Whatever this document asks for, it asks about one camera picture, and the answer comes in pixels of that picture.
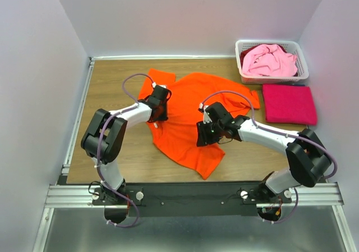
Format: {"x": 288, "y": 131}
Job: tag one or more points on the orange t-shirt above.
{"x": 177, "y": 136}

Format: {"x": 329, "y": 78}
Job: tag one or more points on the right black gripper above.
{"x": 202, "y": 138}

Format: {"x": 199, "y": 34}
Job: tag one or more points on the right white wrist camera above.
{"x": 206, "y": 118}

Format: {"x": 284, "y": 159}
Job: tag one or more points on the white plastic basket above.
{"x": 289, "y": 46}

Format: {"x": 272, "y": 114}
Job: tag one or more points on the folded magenta t-shirt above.
{"x": 289, "y": 104}

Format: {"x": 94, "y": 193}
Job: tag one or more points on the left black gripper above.
{"x": 164, "y": 117}

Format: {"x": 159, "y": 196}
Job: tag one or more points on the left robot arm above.
{"x": 103, "y": 138}

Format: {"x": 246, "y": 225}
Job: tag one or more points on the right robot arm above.
{"x": 306, "y": 155}

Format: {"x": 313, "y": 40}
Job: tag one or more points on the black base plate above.
{"x": 188, "y": 199}

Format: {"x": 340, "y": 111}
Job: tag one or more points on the pink t-shirt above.
{"x": 267, "y": 61}

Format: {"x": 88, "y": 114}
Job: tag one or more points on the aluminium frame rail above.
{"x": 77, "y": 196}

